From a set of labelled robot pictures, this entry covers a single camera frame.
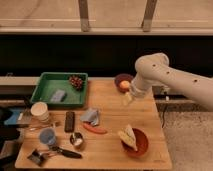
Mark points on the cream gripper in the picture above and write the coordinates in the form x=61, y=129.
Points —
x=127, y=98

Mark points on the dark red grape bunch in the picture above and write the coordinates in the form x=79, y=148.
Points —
x=76, y=82

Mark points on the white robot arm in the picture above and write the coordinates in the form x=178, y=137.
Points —
x=155, y=68

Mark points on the green plastic tray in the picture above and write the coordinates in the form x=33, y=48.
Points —
x=49, y=82

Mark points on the orange fruit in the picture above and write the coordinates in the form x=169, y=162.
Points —
x=124, y=84

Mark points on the purple bowl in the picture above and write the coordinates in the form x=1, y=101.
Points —
x=122, y=77

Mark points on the yellow sandwich wedge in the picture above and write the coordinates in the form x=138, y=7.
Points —
x=128, y=137

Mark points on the crumpled blue cloth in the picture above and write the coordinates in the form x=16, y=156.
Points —
x=91, y=115

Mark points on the red bowl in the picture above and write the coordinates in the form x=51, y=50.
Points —
x=141, y=142

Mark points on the black remote control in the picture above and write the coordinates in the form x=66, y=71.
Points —
x=69, y=122

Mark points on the small metal cup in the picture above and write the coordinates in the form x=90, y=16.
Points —
x=76, y=139

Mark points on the blue sponge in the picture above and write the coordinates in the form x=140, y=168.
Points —
x=58, y=96

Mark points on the blue plastic cup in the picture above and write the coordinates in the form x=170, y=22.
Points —
x=47, y=136

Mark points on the stack of paper cups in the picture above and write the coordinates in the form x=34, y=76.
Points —
x=40, y=111

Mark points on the metal fork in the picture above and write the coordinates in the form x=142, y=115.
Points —
x=54, y=124

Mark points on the black binder clip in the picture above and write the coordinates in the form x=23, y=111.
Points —
x=36, y=157

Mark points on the blue box at left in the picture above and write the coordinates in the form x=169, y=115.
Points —
x=19, y=116

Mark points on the black handled utensil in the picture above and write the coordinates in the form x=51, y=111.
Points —
x=66, y=153

